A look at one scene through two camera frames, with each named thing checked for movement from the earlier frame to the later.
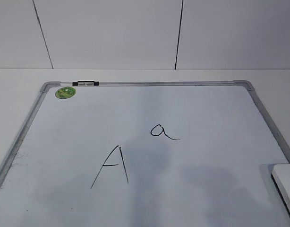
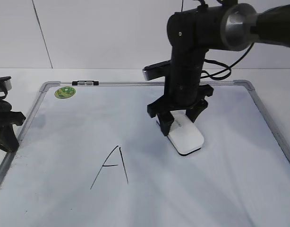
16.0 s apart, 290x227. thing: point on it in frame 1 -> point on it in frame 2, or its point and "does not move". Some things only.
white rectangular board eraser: [284, 177] -> [184, 135]
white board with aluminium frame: [169, 153] does not move
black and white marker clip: [85, 82] does not move
